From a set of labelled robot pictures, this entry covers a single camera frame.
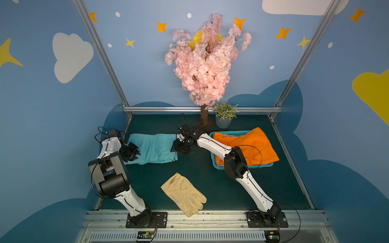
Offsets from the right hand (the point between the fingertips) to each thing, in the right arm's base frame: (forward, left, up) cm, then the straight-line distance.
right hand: (175, 149), depth 95 cm
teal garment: (+2, +15, -2) cm, 16 cm away
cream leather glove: (-27, -11, -5) cm, 29 cm away
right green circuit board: (-41, -54, -8) cm, 69 cm away
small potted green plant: (+25, -32, +11) cm, 42 cm away
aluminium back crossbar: (+35, -13, +4) cm, 37 cm away
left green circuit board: (-45, +8, -6) cm, 46 cm away
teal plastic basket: (+13, -38, +4) cm, 40 cm away
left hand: (-5, +22, +2) cm, 22 cm away
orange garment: (+2, -49, +6) cm, 49 cm away
